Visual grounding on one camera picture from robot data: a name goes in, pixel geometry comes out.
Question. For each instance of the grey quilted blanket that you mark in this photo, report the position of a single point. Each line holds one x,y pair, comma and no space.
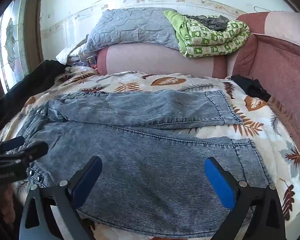
130,30

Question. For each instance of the stained glass window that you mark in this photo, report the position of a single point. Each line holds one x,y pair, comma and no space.
12,42

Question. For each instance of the colourful printed bag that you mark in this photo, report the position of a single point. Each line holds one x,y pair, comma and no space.
90,61

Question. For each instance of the small black cloth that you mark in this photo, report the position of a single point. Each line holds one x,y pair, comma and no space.
252,87

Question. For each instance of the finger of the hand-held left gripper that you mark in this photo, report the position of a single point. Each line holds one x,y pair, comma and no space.
36,148
13,142

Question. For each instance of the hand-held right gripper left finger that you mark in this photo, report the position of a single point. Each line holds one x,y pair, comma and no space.
86,180

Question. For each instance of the dark grey cloth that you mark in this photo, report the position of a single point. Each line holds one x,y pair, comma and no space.
210,22

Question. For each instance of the green patterned blanket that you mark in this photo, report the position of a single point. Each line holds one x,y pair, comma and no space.
205,45

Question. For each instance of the pink sofa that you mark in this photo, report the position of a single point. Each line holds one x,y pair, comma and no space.
165,57

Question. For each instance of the pink fuzzy cloth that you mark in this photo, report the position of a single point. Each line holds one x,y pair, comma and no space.
7,205

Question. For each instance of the white cloth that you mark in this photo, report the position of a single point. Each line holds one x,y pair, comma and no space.
70,52

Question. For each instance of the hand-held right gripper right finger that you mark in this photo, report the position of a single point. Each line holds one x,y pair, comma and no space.
220,182

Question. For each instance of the leaf print blanket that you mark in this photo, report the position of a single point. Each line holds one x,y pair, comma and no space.
165,81

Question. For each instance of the blue denim pants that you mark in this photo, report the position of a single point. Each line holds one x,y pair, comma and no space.
140,167

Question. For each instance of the large black garment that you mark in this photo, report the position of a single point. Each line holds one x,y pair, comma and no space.
27,85

